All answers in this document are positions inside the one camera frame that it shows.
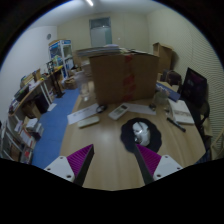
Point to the white remote control with buttons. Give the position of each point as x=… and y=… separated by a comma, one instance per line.
x=118, y=111

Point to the blue flat box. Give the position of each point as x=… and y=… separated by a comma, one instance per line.
x=170, y=91

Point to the white shelf unit with books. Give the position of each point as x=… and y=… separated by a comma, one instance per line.
x=16, y=143

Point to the clear plastic container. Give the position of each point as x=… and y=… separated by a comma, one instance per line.
x=161, y=99

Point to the stack of books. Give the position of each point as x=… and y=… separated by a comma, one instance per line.
x=34, y=126

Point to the tall open cardboard box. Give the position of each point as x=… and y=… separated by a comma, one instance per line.
x=164, y=58

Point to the ceiling tube light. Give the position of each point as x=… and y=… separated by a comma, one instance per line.
x=89, y=2

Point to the grey flat sheet stack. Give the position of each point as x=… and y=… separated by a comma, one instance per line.
x=100, y=50

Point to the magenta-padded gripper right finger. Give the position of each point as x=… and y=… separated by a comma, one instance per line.
x=165, y=165

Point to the black marker pen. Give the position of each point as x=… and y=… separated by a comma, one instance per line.
x=176, y=124

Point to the grey door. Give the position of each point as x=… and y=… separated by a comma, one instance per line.
x=100, y=33

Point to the white and black computer mouse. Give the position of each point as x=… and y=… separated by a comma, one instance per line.
x=141, y=131

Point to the large brown cardboard box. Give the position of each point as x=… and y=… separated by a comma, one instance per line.
x=110, y=80

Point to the small brown cardboard box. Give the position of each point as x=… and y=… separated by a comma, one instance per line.
x=31, y=110

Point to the black metal stand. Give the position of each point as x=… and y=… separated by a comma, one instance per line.
x=58, y=83

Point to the black computer tower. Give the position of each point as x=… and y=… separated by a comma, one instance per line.
x=42, y=103

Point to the cluttered wooden side desk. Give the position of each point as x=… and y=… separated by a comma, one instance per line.
x=33, y=88

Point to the stacked brown cardboard boxes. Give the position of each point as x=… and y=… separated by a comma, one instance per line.
x=78, y=61

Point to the white printed paper sheet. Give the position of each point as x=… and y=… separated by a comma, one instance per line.
x=81, y=115

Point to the clear glass jar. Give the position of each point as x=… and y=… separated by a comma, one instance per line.
x=86, y=88

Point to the round wall clock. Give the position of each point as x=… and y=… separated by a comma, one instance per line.
x=48, y=36

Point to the open cardboard box with items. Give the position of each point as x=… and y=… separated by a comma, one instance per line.
x=70, y=83

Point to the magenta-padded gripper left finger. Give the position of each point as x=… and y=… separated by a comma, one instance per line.
x=63, y=166

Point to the black bag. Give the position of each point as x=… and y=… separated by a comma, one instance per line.
x=171, y=77

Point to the black monitor screen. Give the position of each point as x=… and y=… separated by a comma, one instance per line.
x=194, y=85

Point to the black chair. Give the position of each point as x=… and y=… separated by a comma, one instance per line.
x=201, y=116

